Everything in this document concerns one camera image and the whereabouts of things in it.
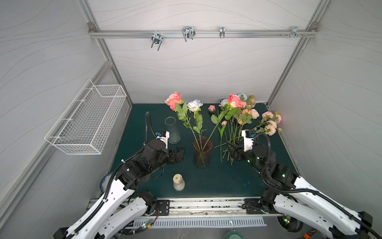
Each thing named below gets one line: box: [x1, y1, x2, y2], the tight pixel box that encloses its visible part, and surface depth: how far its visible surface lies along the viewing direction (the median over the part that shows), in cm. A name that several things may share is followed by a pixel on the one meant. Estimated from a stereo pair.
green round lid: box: [224, 231, 245, 239], surface depth 60 cm
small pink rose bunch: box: [207, 93, 283, 165], surface depth 106 cm
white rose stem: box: [187, 99, 208, 151], surface depth 72 cm
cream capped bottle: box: [172, 173, 186, 192], surface depth 75 cm
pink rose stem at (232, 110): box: [202, 93, 247, 150], surface depth 72 cm
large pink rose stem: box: [164, 91, 201, 151], surface depth 68 cm
